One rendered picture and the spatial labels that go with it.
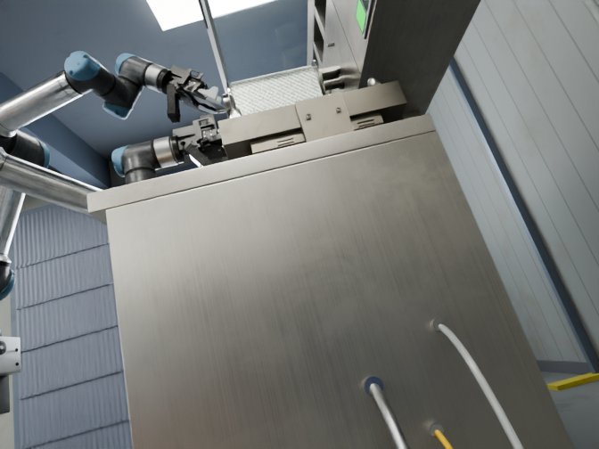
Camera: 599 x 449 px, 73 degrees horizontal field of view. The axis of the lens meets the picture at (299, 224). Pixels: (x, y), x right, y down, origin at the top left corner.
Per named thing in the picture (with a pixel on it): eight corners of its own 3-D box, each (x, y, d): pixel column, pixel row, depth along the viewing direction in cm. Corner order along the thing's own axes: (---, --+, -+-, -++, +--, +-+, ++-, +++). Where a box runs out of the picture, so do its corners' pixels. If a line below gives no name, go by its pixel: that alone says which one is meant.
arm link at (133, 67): (121, 83, 127) (134, 60, 128) (151, 95, 126) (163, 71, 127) (108, 69, 120) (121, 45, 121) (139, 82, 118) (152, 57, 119)
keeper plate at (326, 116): (307, 151, 82) (294, 107, 86) (355, 141, 83) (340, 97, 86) (308, 145, 80) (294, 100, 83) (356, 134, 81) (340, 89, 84)
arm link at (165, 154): (156, 159, 100) (167, 174, 108) (174, 155, 100) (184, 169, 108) (151, 134, 102) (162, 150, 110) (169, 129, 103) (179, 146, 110)
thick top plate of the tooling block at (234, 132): (235, 178, 98) (230, 157, 100) (391, 141, 101) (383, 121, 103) (223, 145, 83) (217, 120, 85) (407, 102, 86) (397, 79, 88)
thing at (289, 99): (250, 166, 104) (236, 106, 110) (339, 144, 106) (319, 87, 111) (250, 165, 103) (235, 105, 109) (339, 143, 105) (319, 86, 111)
